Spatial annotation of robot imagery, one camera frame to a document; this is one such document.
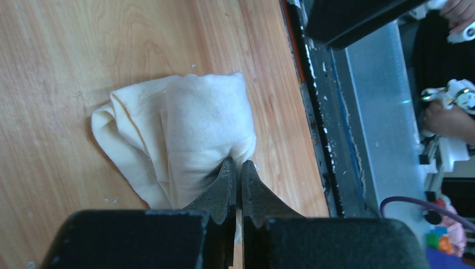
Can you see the person hand upper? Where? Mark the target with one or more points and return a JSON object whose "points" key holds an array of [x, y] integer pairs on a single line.
{"points": [[459, 13]]}

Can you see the cream boxer underwear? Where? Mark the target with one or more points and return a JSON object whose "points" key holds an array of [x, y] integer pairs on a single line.
{"points": [[167, 136]]}

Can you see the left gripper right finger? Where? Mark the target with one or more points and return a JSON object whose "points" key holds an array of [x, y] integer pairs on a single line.
{"points": [[276, 236]]}

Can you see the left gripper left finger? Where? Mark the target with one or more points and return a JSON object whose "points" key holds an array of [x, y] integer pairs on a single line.
{"points": [[201, 235]]}

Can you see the person hand lower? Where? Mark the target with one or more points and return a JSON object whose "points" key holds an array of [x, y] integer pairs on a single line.
{"points": [[453, 123]]}

